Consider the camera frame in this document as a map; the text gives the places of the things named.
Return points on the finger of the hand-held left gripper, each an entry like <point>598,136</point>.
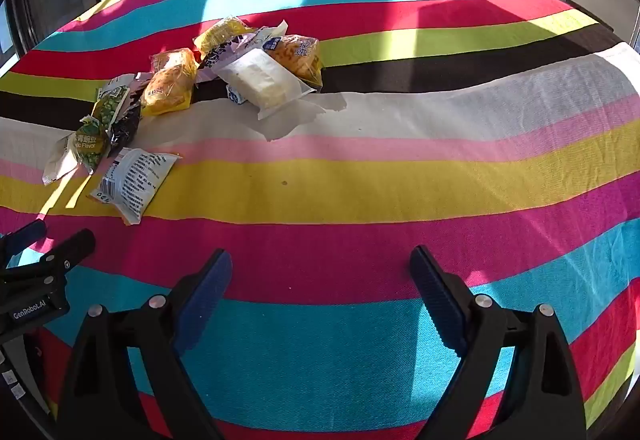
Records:
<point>75,246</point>
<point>29,233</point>

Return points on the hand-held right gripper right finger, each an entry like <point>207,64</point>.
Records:
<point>440,302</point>

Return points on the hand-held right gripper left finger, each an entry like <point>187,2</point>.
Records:
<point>205,302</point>

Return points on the small blue white packet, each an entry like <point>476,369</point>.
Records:
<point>235,95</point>

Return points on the orange bread packet blue label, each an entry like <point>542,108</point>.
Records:
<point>295,57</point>

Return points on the white packet with black text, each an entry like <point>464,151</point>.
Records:
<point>132,182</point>

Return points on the shiny dark snack packet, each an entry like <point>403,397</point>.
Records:
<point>124,127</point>

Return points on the striped colourful cloth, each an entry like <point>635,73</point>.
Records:
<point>350,180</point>

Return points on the orange yellow snack packet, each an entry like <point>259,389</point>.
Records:
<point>167,85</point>

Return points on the white bread packet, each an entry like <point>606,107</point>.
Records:
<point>260,80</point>

